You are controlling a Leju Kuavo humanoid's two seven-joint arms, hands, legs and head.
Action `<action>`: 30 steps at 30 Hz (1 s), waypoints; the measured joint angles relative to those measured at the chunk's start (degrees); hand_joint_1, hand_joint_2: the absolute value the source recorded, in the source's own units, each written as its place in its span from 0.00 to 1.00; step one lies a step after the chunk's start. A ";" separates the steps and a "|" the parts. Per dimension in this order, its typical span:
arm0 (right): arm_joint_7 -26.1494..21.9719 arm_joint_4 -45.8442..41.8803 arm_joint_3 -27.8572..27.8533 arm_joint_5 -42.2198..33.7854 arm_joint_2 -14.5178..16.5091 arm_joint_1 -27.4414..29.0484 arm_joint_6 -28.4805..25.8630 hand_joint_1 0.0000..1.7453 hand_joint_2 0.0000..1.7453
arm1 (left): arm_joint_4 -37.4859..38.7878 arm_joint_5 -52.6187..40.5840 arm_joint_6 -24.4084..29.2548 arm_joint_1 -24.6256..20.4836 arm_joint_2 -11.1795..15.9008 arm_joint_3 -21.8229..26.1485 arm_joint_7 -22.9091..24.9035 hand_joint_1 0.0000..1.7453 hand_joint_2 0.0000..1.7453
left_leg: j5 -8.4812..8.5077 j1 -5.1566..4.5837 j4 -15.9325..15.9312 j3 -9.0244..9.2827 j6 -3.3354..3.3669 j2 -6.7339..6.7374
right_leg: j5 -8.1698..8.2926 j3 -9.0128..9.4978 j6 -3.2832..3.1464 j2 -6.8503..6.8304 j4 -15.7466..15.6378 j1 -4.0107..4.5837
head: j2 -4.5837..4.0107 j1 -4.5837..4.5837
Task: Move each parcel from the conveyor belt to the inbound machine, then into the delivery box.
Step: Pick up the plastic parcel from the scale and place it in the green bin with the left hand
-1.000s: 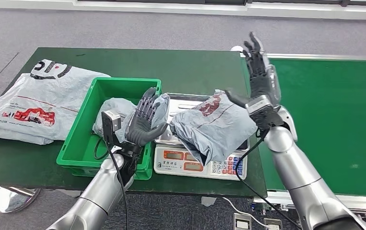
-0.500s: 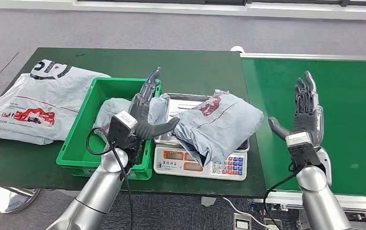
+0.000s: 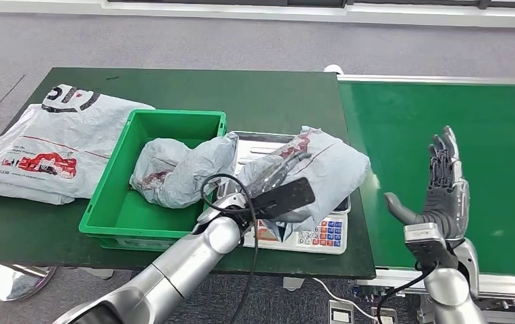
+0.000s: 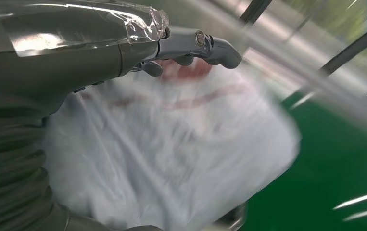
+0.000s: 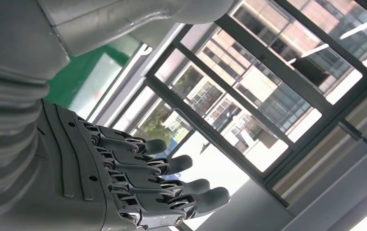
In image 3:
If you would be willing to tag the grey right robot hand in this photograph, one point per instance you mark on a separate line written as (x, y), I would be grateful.
(447, 201)

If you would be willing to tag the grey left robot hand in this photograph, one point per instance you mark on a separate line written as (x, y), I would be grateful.
(275, 172)

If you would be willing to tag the grey parcel with red print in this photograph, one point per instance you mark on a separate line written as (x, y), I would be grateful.
(333, 165)

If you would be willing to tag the plain grey parcel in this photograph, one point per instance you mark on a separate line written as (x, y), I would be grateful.
(185, 170)

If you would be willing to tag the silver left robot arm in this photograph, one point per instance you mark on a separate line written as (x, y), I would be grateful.
(181, 268)

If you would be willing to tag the green conveyor belt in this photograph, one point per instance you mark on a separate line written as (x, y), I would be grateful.
(396, 134)

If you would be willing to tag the white conveyor roller cap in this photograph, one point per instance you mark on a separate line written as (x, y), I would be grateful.
(333, 69)

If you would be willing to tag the grey floor socket box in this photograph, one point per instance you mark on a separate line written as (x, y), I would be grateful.
(384, 316)
(340, 314)

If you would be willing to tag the white scale with steel tray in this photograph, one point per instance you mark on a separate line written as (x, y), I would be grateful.
(324, 234)

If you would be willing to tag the green plastic bin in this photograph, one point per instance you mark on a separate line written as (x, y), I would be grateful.
(114, 201)

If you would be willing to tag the large white printed mail bag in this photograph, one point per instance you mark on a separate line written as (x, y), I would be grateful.
(56, 143)

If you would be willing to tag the chrome table base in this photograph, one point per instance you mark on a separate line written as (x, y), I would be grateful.
(15, 281)

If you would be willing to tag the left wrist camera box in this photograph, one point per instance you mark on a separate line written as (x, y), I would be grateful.
(286, 196)

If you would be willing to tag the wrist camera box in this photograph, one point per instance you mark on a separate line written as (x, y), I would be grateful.
(286, 196)
(429, 246)

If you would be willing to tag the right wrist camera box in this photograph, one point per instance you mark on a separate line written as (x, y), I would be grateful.
(429, 246)

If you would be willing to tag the aluminium conveyor frame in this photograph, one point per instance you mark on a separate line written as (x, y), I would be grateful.
(507, 286)

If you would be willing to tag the white bracket under table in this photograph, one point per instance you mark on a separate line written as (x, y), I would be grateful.
(293, 285)

